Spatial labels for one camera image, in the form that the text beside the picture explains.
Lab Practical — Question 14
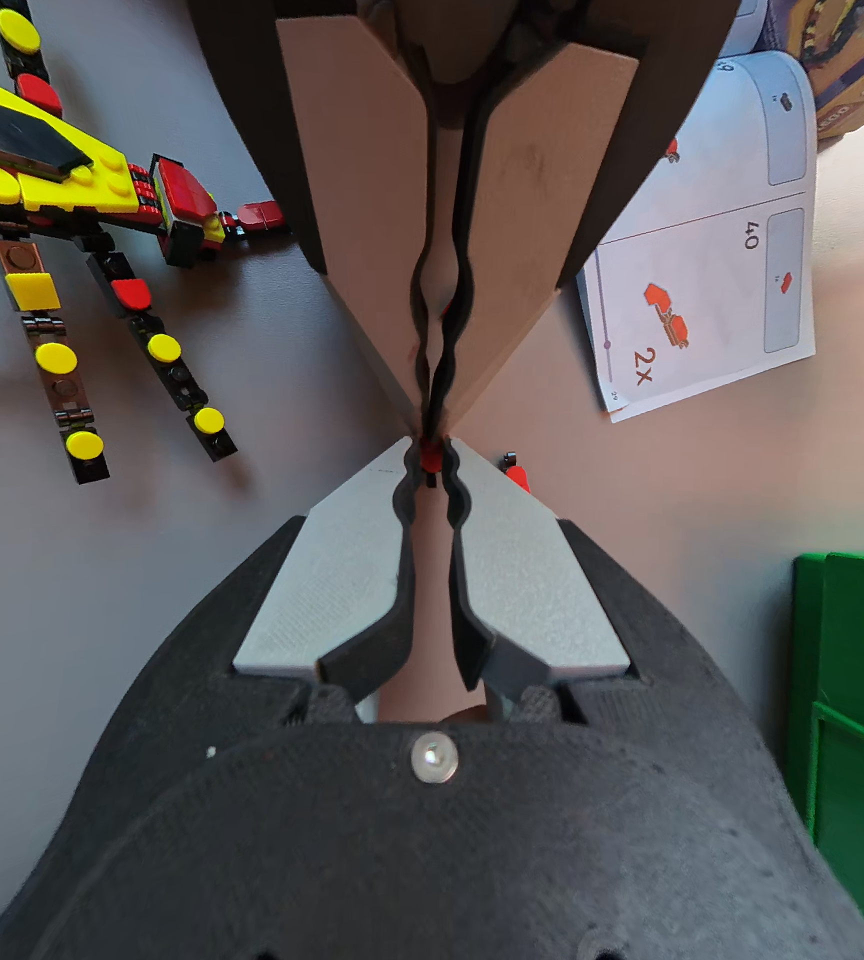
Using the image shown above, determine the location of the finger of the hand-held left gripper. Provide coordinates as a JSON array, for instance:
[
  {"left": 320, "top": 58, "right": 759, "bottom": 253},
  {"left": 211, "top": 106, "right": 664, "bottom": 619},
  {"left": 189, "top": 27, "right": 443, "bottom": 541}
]
[
  {"left": 276, "top": 15, "right": 441, "bottom": 436},
  {"left": 430, "top": 43, "right": 639, "bottom": 440}
]

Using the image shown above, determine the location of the cardboard lego box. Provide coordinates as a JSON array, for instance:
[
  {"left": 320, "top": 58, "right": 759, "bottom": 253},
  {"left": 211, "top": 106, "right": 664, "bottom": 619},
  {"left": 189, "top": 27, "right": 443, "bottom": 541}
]
[{"left": 765, "top": 0, "right": 864, "bottom": 155}]

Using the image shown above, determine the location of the green plastic bin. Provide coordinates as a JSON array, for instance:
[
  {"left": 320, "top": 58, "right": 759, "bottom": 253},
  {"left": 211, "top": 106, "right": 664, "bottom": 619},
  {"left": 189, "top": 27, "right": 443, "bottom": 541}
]
[{"left": 784, "top": 551, "right": 864, "bottom": 960}]

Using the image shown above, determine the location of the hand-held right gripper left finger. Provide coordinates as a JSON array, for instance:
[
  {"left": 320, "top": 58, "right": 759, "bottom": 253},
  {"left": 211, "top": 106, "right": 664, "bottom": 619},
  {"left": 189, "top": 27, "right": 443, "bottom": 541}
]
[{"left": 233, "top": 437, "right": 416, "bottom": 687}]

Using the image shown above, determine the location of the white lego instruction booklet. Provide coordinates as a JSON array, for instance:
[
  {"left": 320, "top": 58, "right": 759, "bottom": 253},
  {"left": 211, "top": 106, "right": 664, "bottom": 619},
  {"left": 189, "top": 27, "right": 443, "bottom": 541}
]
[{"left": 576, "top": 0, "right": 817, "bottom": 425}]

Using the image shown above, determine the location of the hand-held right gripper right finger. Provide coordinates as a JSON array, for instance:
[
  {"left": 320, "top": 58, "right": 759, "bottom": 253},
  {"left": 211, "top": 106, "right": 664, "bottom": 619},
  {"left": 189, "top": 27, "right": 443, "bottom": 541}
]
[{"left": 441, "top": 438, "right": 632, "bottom": 693}]

